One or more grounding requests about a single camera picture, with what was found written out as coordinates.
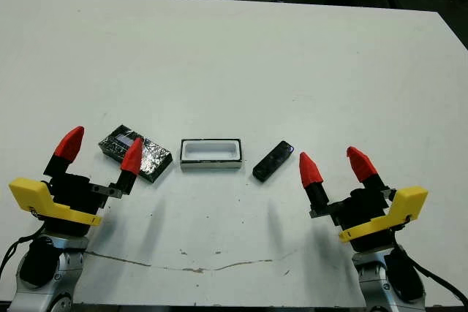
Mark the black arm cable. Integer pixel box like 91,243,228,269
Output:
0,231,42,273
396,242,468,305

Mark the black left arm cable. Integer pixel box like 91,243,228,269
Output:
0,231,42,273

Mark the slim black camera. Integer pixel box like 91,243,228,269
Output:
252,140,295,183

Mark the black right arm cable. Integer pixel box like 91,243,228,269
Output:
396,242,468,305

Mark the camera box base white inlay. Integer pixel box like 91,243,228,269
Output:
179,137,244,173

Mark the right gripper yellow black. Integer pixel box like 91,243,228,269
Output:
298,146,429,254

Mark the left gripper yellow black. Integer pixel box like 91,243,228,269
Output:
9,126,144,237

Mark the black camera box lid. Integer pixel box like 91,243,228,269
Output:
97,125,173,184

